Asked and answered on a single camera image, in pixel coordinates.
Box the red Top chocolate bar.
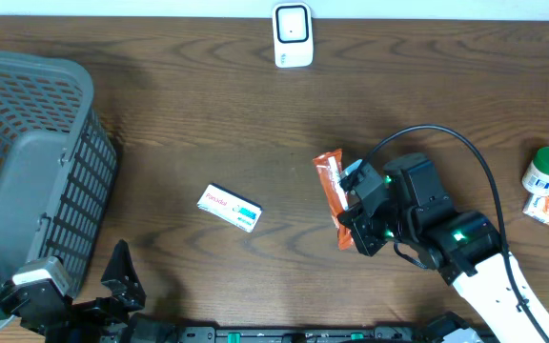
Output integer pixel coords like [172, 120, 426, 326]
[313, 149, 355, 251]

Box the white Panadol medicine box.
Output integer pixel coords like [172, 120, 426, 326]
[196, 183, 263, 232]

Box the orange juice carton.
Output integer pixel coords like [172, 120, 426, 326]
[522, 194, 549, 226]

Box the green lid jar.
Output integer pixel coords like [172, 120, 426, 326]
[521, 147, 549, 196]

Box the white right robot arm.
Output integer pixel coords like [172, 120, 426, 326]
[338, 153, 549, 342]

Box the white barcode scanner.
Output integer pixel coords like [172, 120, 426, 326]
[272, 2, 315, 69]

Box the grey plastic mesh basket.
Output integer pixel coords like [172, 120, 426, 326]
[0, 51, 118, 330]

